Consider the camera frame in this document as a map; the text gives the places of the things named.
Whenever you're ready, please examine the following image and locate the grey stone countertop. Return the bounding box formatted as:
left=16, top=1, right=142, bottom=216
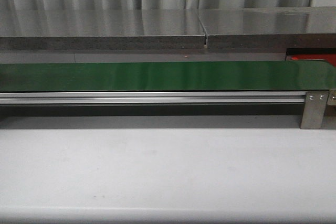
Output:
left=1, top=7, right=335, bottom=63

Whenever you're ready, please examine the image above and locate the steel conveyor support leg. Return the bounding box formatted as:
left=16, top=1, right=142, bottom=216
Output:
left=300, top=91, right=329, bottom=130

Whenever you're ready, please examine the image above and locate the green conveyor belt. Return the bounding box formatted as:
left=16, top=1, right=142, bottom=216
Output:
left=1, top=60, right=335, bottom=92

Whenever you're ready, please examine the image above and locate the red plastic tray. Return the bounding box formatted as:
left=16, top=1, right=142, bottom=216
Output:
left=286, top=54, right=336, bottom=67

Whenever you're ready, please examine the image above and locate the aluminium conveyor frame rail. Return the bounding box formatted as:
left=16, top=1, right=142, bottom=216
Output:
left=0, top=89, right=336, bottom=107

